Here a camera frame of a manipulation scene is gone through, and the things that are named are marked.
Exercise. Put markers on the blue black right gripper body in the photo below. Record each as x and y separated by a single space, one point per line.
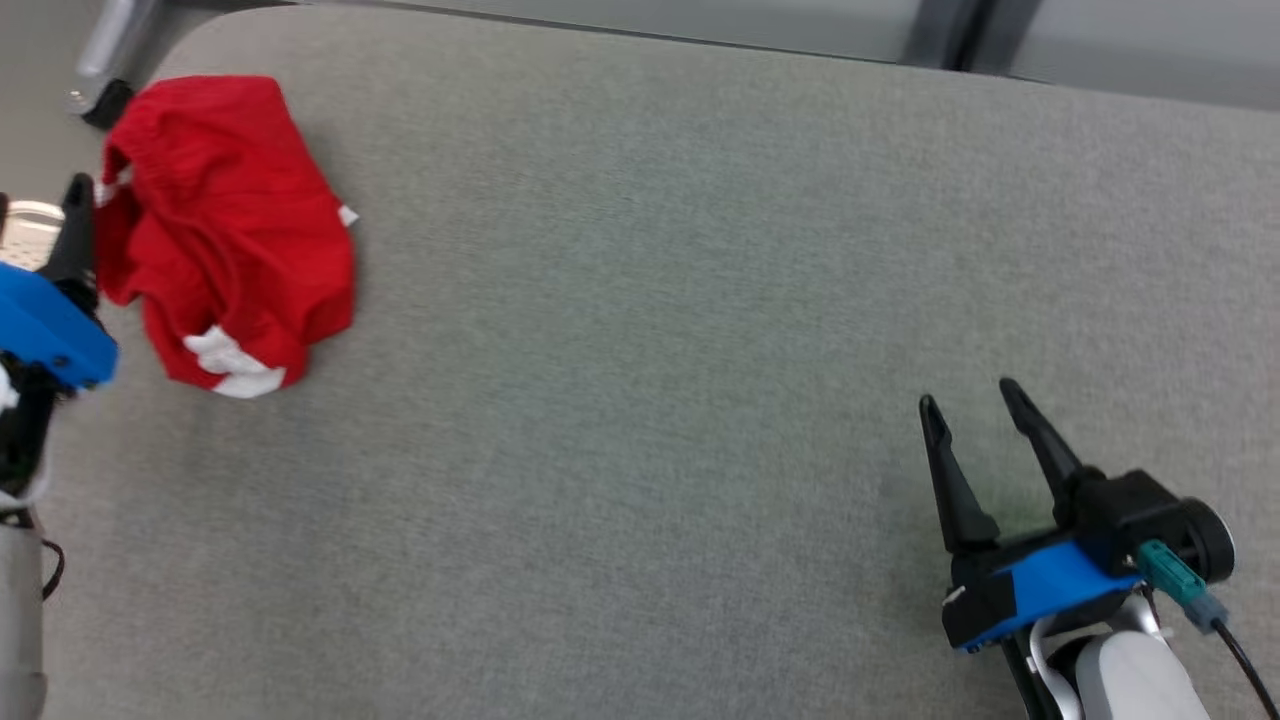
1040 585

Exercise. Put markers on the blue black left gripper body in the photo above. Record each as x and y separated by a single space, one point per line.
45 320

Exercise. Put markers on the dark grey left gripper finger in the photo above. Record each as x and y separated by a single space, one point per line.
75 240

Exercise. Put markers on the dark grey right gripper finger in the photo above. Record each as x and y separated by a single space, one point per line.
1045 440
958 500

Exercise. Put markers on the red shorts with white trim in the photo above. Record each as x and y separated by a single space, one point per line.
230 220

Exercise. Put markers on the black caster wheel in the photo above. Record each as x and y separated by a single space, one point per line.
108 105

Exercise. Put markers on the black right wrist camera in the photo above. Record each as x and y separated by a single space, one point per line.
1140 510

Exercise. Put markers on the grey metal frame leg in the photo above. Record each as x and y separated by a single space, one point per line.
115 35

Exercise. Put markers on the grey double frame post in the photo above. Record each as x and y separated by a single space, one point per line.
960 30

